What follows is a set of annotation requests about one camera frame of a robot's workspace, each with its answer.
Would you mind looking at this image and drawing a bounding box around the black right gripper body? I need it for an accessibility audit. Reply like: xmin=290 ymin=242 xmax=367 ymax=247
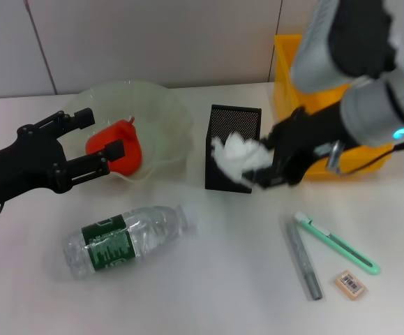
xmin=267 ymin=101 xmax=355 ymax=186

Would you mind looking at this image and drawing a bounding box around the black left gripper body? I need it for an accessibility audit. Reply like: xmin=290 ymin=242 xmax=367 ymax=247
xmin=0 ymin=124 xmax=70 ymax=216

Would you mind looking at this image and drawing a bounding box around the orange knitted toy fruit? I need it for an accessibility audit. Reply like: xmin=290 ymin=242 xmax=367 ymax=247
xmin=85 ymin=117 xmax=144 ymax=177

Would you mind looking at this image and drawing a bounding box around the white paper ball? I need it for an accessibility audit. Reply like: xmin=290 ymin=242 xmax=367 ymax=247
xmin=211 ymin=132 xmax=274 ymax=184

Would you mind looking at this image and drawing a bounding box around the clear water bottle green label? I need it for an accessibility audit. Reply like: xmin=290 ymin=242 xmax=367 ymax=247
xmin=63 ymin=204 xmax=199 ymax=281

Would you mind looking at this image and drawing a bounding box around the green utility knife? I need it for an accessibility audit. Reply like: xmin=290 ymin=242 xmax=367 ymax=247
xmin=293 ymin=211 xmax=382 ymax=276

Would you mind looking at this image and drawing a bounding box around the black mesh pen holder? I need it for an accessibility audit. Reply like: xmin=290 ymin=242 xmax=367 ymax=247
xmin=204 ymin=103 xmax=262 ymax=195

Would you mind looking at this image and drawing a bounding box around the green glass fruit plate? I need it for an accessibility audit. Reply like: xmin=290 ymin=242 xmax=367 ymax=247
xmin=61 ymin=80 xmax=193 ymax=184

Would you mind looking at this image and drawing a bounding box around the grey pen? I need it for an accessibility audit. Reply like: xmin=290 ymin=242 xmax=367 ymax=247
xmin=285 ymin=221 xmax=324 ymax=302

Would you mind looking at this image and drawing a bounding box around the beige eraser with barcode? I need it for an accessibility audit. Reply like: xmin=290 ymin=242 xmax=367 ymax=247
xmin=334 ymin=269 xmax=368 ymax=299

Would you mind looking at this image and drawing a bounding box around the yellow plastic bin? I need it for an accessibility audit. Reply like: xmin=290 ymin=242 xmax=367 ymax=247
xmin=273 ymin=33 xmax=394 ymax=181

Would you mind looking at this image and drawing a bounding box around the right wrist cable with plug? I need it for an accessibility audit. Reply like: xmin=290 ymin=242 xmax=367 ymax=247
xmin=326 ymin=136 xmax=404 ymax=176

